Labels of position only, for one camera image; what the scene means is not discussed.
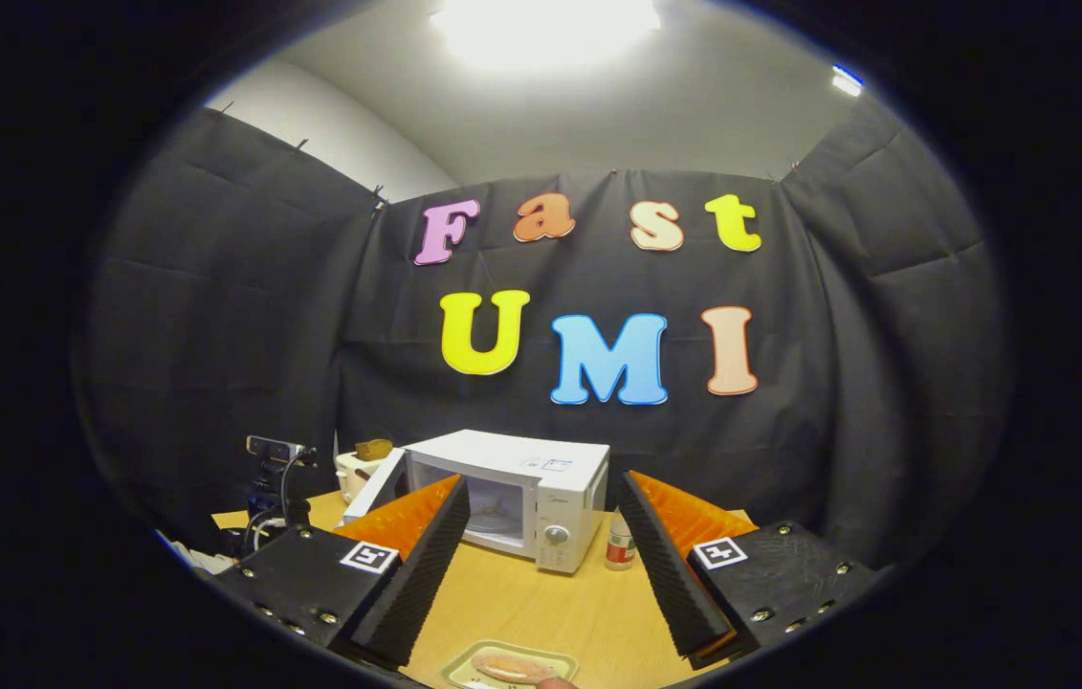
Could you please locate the pale green tray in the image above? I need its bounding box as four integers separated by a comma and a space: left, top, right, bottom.
440, 639, 580, 689

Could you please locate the white toaster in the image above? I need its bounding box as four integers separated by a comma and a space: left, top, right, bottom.
334, 450, 390, 505

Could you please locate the small red label bottle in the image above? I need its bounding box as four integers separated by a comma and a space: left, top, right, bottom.
605, 507, 638, 572

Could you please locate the large ceiling light panel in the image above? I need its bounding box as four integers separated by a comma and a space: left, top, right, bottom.
431, 0, 661, 73

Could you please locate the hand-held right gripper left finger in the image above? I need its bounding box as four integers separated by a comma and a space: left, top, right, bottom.
213, 474, 473, 669

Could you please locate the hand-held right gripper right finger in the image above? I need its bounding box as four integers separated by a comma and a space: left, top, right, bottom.
619, 469, 886, 671

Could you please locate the crumb-coated doughnut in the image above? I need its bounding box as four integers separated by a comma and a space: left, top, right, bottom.
472, 654, 561, 684

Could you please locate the black camera on tripod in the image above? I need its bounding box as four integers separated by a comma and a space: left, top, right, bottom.
244, 435, 320, 556

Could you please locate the white microwave oven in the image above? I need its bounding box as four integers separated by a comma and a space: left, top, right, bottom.
340, 429, 611, 575

